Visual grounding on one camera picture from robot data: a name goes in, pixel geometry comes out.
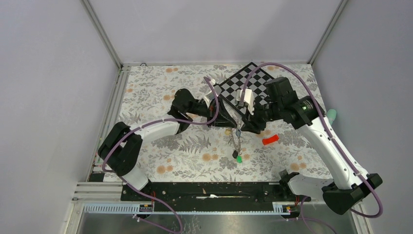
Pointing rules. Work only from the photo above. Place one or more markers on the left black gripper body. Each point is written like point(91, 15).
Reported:
point(211, 112)

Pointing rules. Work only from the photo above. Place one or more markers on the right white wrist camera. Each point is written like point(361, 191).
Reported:
point(245, 98)

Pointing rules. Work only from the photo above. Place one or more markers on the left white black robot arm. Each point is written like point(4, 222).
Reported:
point(120, 149)

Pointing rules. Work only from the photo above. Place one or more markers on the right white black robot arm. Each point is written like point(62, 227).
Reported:
point(350, 182)

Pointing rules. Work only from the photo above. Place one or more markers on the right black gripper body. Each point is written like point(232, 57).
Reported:
point(268, 112)

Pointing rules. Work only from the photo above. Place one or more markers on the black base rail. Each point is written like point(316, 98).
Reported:
point(233, 194)

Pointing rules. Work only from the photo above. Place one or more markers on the white slotted cable duct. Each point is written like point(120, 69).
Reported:
point(148, 209)

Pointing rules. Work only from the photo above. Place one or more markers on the red plastic block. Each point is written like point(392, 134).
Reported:
point(270, 140)

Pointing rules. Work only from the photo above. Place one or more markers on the mint green cylinder handle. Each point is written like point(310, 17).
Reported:
point(331, 115)

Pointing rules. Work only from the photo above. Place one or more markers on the large grey metal keyring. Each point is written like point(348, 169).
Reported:
point(236, 141)

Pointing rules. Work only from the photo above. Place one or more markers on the black white checkerboard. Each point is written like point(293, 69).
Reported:
point(231, 85)

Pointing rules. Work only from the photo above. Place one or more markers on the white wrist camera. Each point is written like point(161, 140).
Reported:
point(245, 98)
point(209, 97)

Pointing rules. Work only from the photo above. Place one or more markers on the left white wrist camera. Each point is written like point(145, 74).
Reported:
point(209, 97)

